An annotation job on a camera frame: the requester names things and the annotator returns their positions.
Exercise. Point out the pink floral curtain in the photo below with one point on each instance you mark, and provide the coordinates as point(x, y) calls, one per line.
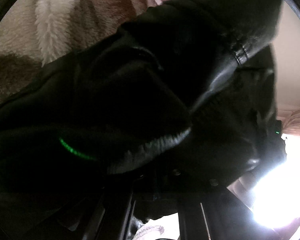
point(291, 124)

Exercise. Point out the black leather jacket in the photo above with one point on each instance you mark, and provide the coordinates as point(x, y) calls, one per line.
point(179, 96)

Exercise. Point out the floral purple bed blanket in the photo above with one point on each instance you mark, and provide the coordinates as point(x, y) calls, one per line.
point(36, 32)

